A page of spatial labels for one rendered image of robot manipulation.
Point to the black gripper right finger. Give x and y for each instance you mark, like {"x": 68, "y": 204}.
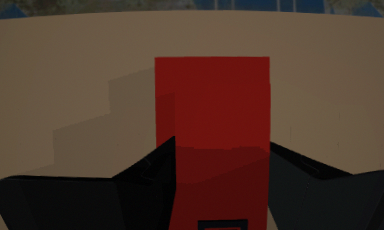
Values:
{"x": 305, "y": 194}

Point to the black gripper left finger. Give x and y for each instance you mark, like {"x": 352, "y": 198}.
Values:
{"x": 139, "y": 198}

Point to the tan floor panel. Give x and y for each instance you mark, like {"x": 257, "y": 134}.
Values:
{"x": 77, "y": 91}

